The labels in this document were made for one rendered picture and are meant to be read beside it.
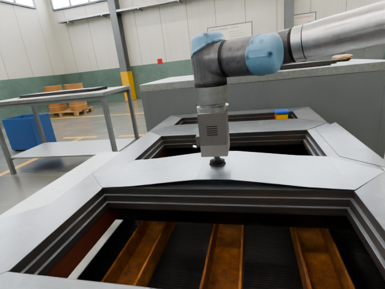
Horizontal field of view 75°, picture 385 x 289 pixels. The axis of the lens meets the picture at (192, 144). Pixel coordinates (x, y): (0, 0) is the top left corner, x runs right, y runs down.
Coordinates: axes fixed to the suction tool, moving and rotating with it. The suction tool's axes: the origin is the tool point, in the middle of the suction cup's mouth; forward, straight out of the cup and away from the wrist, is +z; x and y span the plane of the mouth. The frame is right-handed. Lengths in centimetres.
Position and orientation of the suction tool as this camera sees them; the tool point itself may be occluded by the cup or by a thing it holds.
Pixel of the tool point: (217, 168)
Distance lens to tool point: 64.4
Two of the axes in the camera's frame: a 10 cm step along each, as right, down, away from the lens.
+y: -2.0, 3.2, -9.3
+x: 9.7, -0.4, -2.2
